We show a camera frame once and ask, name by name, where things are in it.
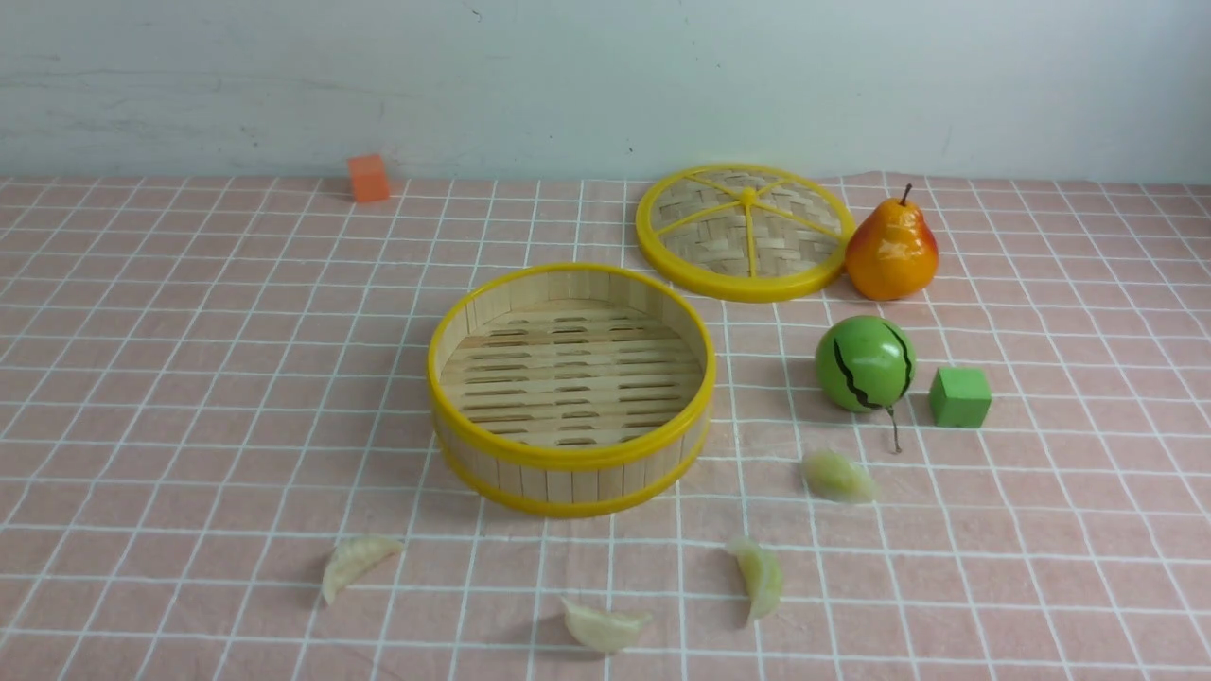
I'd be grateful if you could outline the greenish dumpling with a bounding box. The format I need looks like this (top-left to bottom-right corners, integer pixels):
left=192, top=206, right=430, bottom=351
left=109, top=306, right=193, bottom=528
left=800, top=451, right=878, bottom=504
left=724, top=537, right=784, bottom=626

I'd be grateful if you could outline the orange toy pear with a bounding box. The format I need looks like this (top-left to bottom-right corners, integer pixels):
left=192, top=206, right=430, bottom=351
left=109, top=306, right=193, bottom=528
left=845, top=183, right=939, bottom=301

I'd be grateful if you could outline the bamboo steamer tray yellow rim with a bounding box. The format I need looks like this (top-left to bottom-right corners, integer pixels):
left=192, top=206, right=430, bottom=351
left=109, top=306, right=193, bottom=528
left=427, top=263, right=717, bottom=517

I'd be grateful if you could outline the orange foam cube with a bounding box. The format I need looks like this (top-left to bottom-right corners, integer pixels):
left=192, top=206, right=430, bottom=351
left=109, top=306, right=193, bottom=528
left=346, top=153, right=391, bottom=204

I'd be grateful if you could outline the green toy watermelon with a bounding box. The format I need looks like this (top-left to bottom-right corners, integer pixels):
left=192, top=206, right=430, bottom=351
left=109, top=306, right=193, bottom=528
left=815, top=315, right=918, bottom=454

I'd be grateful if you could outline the white dumpling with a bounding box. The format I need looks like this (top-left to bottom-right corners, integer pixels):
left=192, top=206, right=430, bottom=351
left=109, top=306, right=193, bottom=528
left=561, top=599, right=653, bottom=656
left=321, top=534, right=404, bottom=606

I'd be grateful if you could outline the green foam cube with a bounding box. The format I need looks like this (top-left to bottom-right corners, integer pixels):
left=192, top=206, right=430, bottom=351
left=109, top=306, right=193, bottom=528
left=926, top=367, right=993, bottom=429

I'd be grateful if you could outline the woven bamboo steamer lid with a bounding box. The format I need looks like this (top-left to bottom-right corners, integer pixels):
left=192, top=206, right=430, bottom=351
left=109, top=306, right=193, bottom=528
left=635, top=164, right=856, bottom=305

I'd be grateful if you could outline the pink checkered tablecloth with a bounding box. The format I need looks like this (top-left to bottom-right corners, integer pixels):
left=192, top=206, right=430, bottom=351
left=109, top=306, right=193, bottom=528
left=1, top=177, right=1210, bottom=680

